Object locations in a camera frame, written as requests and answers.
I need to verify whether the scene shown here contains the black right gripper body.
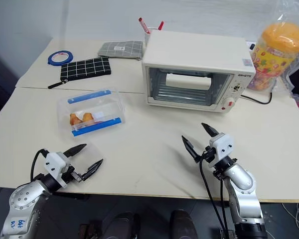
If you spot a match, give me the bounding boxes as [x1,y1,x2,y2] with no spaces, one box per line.
[195,146,217,164]

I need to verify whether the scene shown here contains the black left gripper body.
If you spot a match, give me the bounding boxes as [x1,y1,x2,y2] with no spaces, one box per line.
[60,166,83,185]

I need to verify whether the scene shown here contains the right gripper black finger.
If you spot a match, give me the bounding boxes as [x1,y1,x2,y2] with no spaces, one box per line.
[181,135,202,164]
[201,122,219,138]

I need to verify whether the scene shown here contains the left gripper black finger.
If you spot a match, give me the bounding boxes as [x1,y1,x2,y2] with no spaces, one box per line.
[63,143,87,158]
[81,159,104,181]

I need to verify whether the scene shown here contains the clear food box, blue clips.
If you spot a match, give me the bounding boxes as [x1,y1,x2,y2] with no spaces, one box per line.
[56,87,127,138]

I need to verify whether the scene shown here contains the white toaster oven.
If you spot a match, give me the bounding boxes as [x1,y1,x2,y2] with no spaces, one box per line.
[142,30,256,114]

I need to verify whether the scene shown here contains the dark rounded shape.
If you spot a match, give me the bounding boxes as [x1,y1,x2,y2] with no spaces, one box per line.
[169,209,198,239]
[106,211,141,239]

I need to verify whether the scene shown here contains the black white-grid pencil case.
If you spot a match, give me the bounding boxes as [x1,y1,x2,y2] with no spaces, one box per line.
[47,56,112,90]

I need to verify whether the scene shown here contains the blue tape roll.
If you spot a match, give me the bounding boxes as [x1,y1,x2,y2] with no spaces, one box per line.
[47,50,74,66]

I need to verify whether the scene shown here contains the orange-lidded candy jar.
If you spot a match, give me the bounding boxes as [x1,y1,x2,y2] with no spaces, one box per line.
[246,21,299,92]

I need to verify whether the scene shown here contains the grey grid pencil case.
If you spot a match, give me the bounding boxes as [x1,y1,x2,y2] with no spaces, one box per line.
[97,40,144,61]

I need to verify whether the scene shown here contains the clear pen cup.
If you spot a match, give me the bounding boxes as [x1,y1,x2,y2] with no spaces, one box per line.
[144,25,160,47]

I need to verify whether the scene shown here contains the long red marker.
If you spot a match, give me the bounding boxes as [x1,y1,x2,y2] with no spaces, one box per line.
[138,17,151,35]

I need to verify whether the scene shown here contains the clear plastic bag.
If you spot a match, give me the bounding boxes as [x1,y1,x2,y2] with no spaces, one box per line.
[246,0,299,101]

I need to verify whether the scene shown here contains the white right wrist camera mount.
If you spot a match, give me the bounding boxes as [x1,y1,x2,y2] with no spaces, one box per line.
[209,132,234,163]

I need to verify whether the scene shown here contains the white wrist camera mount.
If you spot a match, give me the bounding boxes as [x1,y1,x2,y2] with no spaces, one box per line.
[209,132,234,163]
[43,152,72,188]

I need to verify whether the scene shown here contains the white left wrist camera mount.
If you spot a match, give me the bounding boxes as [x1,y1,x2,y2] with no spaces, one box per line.
[43,152,72,188]

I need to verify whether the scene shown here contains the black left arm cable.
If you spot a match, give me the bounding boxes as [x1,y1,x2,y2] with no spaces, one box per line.
[30,148,50,183]

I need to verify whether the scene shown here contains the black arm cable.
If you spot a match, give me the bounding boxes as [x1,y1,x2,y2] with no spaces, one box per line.
[198,156,230,239]
[30,148,50,183]

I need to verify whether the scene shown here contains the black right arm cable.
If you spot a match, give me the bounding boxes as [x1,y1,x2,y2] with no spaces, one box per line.
[198,156,230,239]

